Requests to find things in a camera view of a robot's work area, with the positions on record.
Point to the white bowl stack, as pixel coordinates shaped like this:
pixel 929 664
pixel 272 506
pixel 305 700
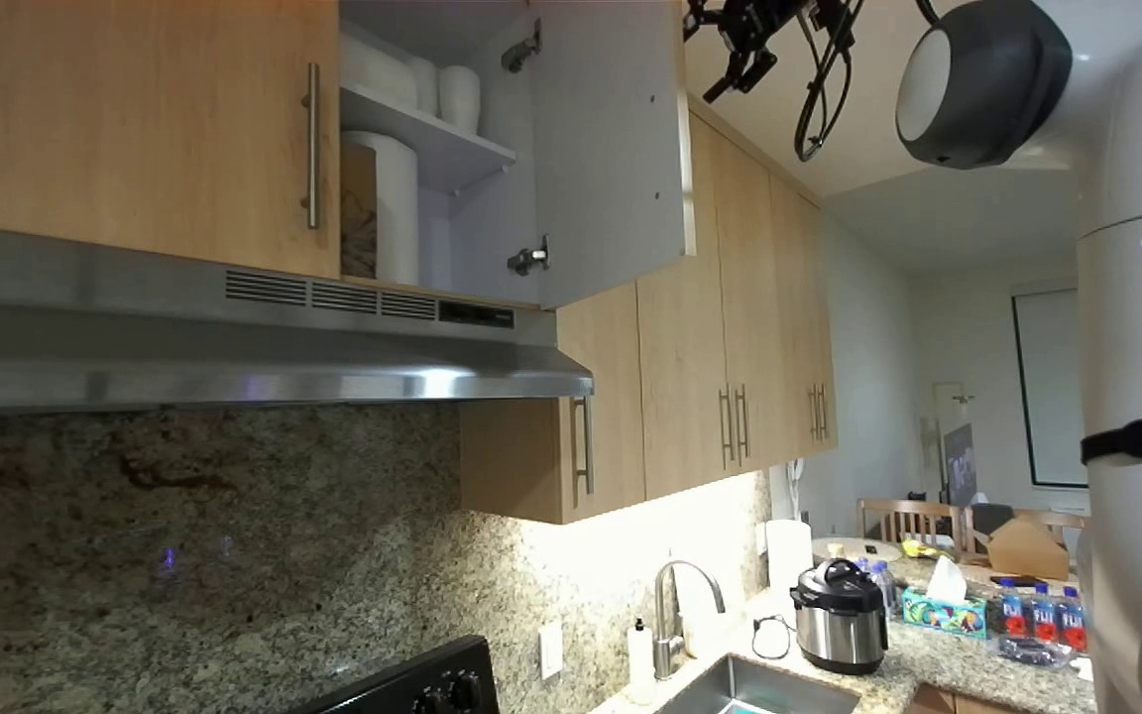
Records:
pixel 377 73

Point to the green tissue box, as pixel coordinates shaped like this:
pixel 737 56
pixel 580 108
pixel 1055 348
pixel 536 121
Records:
pixel 940 615

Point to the stainless steel range hood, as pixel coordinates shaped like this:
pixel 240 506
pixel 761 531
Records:
pixel 199 343

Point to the dark upright panel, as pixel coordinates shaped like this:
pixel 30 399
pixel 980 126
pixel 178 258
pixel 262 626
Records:
pixel 959 469

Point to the light wood cabinet door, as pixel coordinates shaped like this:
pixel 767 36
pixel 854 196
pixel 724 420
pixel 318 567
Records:
pixel 611 143
pixel 122 121

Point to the white cabinet shelf board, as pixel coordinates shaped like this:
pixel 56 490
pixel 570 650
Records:
pixel 445 143

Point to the white soap bottle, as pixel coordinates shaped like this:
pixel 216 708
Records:
pixel 642 658

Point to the steel kitchen faucet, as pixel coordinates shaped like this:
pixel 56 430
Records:
pixel 667 635

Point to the steel kitchen sink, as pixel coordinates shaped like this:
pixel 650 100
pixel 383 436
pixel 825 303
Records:
pixel 755 691

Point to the white paper towel roll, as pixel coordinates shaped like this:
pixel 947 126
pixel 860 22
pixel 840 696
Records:
pixel 790 556

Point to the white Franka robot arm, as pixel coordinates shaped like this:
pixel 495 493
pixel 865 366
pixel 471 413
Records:
pixel 1140 331

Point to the wood cabinet side panel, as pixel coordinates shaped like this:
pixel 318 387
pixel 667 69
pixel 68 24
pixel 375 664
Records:
pixel 512 458

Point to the white cup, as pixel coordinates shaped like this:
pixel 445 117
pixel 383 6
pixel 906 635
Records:
pixel 458 100

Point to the white wall board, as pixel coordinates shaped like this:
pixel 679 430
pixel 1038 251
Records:
pixel 1049 392

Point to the plastic water bottle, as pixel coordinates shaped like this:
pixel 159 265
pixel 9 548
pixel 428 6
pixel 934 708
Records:
pixel 1045 626
pixel 1012 622
pixel 1074 626

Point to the metal door hinge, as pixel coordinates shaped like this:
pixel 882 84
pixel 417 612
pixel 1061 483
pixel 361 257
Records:
pixel 531 258
pixel 523 50

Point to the wooden chair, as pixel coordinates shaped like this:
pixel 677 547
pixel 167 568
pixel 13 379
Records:
pixel 878 522

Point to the white wall outlet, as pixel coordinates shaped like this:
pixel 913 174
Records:
pixel 553 651

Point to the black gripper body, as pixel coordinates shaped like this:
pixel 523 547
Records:
pixel 761 22

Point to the steel black pressure cooker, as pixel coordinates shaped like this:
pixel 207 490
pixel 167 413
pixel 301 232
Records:
pixel 840 629

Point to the brown cardboard box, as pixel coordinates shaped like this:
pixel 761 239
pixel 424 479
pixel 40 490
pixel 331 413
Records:
pixel 360 212

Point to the black stove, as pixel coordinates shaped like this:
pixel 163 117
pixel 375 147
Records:
pixel 428 687

